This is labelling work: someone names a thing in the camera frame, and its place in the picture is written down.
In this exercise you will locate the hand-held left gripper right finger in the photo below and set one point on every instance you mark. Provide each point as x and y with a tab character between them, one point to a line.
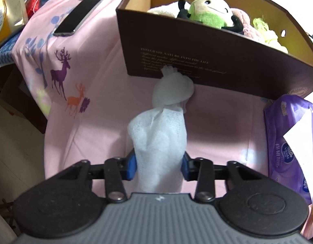
186	167

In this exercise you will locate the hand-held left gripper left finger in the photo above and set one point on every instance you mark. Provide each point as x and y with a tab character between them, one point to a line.
131	167

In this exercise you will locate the white cloth doll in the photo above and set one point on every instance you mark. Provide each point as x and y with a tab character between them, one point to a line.
159	137

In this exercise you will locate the brown cardboard box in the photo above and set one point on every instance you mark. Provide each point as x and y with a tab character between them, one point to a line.
222	58

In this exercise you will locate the mauve plush bear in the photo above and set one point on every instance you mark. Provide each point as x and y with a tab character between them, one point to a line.
248	26

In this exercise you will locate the green smiling plush toy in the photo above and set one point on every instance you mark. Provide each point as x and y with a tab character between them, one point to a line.
210	11

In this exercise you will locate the yellow-green fluffy toy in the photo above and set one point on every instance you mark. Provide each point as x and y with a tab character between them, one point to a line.
267	31

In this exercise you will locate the pale yellow towel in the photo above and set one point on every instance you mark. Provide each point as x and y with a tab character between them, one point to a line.
164	10

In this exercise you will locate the pink printed bedsheet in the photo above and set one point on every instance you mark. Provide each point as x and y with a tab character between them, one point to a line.
95	81

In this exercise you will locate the purple tissue pack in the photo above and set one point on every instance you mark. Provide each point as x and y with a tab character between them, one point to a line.
286	142

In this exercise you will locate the black smartphone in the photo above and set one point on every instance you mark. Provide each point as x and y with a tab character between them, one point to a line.
79	15

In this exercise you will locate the blue patterned box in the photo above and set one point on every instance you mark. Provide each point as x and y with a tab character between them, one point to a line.
7	50

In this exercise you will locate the red packet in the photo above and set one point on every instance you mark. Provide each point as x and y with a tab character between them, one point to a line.
34	3

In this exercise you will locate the yellow tissue bag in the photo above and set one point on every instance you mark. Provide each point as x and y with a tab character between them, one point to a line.
6	17

